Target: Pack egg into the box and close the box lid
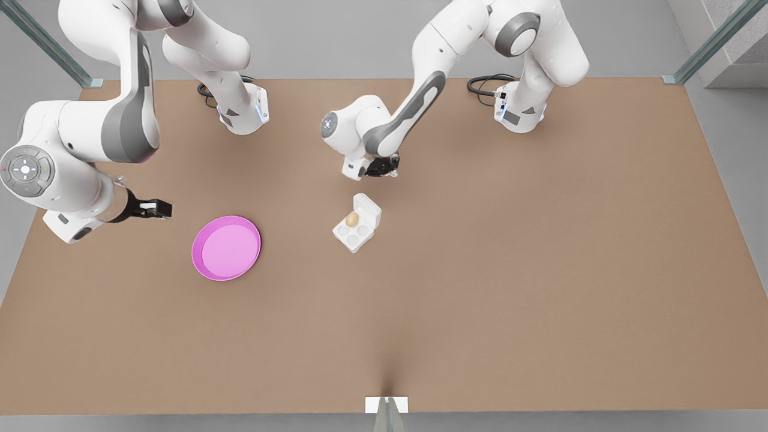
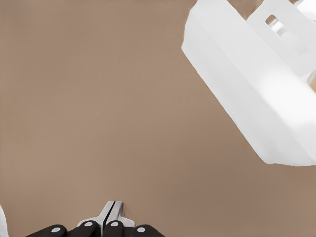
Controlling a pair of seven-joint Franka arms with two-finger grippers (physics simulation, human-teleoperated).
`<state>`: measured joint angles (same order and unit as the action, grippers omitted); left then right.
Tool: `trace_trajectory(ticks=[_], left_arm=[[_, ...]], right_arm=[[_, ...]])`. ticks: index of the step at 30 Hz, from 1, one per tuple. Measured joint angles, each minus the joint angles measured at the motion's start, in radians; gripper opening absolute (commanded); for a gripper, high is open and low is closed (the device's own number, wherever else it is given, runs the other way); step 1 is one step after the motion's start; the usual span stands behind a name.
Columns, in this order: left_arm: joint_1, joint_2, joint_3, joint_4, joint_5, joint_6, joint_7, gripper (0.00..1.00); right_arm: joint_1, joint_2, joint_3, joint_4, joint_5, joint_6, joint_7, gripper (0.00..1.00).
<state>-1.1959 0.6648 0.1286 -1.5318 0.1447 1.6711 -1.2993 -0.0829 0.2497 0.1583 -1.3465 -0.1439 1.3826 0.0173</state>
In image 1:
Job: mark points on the pink round plate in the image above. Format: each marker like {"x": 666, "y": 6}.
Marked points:
{"x": 226, "y": 248}

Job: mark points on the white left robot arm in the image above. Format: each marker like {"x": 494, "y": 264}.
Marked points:
{"x": 396, "y": 120}

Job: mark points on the silver frame post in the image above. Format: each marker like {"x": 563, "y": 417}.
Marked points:
{"x": 48, "y": 42}
{"x": 711, "y": 42}
{"x": 387, "y": 415}

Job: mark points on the beige egg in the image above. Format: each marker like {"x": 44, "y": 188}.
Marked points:
{"x": 352, "y": 219}

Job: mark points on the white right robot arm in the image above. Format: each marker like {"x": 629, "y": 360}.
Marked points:
{"x": 129, "y": 114}

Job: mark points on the white egg box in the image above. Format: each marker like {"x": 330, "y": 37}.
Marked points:
{"x": 354, "y": 234}

